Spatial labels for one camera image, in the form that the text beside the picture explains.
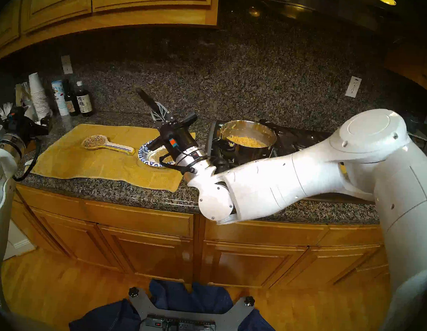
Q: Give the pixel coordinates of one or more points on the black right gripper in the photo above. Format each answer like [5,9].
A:
[177,141]

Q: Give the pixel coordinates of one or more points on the cooked oatmeal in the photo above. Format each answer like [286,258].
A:
[247,141]

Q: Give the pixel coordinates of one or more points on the small dark glass bottle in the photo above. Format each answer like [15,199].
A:
[71,104]

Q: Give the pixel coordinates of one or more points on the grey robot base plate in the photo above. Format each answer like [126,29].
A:
[226,317]

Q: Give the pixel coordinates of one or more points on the white salt canister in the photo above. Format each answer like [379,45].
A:
[60,100]

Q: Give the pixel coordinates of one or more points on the stainless gas cooktop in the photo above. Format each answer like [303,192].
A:
[298,139]

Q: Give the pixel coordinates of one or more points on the dark blue cloth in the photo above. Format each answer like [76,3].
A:
[184,295]

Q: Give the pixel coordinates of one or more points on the yellow cloth towel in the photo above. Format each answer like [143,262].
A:
[109,167]

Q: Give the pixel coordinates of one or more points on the white plastic forks bundle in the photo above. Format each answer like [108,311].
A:
[5,109]

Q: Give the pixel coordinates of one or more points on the wooden upper cabinet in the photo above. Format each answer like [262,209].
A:
[424,68]
[119,2]

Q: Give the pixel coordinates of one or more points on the colourful ceramic spoon rest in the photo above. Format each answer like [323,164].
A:
[94,141]

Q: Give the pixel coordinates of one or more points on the white wall outlet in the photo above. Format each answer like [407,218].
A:
[353,87]
[67,64]

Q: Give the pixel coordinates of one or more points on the stainless steel pot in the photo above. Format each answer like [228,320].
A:
[250,153]

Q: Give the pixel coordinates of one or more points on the wooden base cabinets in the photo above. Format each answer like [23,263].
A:
[247,255]

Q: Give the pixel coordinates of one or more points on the black power strip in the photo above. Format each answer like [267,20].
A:
[189,324]

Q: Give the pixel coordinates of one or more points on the steel range hood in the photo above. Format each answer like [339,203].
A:
[299,4]

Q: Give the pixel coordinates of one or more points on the soy sauce bottle white cap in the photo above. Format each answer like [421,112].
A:
[84,103]

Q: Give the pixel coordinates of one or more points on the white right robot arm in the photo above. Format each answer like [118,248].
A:
[306,180]

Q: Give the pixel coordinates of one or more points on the blue white patterned paper bowl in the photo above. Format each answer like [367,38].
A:
[144,153]

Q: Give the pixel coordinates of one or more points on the stack of white paper cups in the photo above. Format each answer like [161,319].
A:
[41,102]

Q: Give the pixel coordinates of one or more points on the white paper scrap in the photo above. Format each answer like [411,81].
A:
[29,162]

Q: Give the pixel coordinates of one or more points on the scooped oatmeal portion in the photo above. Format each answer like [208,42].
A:
[166,159]

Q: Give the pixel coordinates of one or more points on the wooden stirrer bundle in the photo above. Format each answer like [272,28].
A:
[23,92]

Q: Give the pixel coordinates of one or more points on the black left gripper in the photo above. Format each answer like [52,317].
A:
[21,124]

